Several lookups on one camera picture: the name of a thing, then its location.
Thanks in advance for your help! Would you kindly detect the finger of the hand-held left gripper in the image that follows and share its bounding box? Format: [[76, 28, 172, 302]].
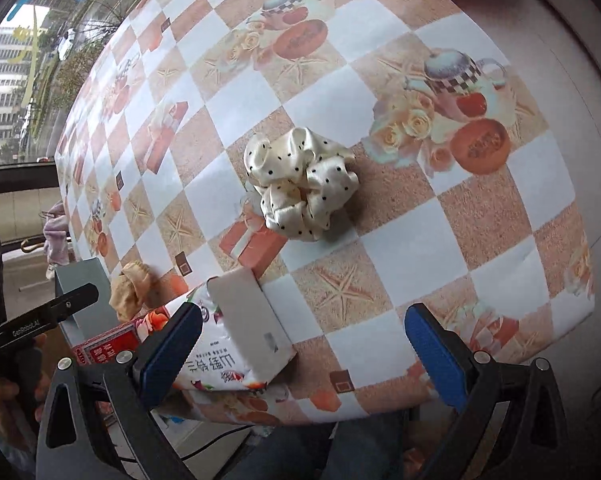
[[44, 283, 100, 322]]

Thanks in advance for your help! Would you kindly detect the black cable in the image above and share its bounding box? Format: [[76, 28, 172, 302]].
[[115, 425, 261, 464]]

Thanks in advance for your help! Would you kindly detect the lavender hanging cloth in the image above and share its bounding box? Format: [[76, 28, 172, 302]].
[[43, 200, 72, 281]]

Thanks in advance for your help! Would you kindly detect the person's left hand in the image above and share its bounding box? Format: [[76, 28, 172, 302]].
[[0, 335, 50, 433]]

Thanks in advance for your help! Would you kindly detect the checked printed tablecloth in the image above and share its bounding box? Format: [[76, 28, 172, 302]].
[[54, 0, 596, 427]]

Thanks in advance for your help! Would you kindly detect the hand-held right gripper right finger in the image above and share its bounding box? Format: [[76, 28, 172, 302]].
[[404, 302, 568, 480]]

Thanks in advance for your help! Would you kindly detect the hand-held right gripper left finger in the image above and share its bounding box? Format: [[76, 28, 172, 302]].
[[35, 302, 204, 480]]

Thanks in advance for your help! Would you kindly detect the red printed box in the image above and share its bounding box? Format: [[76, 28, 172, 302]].
[[73, 310, 174, 367]]

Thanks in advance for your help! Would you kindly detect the cream polka dot scrunchie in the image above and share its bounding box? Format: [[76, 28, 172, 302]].
[[244, 127, 360, 242]]

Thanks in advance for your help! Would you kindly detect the grey container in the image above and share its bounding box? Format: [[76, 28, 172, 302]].
[[54, 257, 120, 347]]

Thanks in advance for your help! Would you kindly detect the peach scrunchie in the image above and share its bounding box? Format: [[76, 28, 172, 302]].
[[109, 261, 154, 322]]

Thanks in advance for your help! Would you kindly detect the white printed carton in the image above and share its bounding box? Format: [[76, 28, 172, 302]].
[[173, 267, 298, 394]]

